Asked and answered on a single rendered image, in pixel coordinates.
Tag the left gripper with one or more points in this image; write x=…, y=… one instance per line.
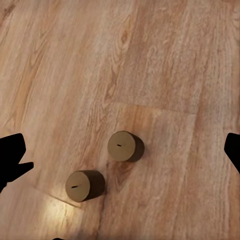
x=20, y=170

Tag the pillar candle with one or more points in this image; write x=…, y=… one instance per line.
x=125, y=147
x=84, y=185

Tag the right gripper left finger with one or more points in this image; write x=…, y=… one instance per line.
x=12, y=150

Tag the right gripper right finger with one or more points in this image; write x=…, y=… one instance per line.
x=232, y=149

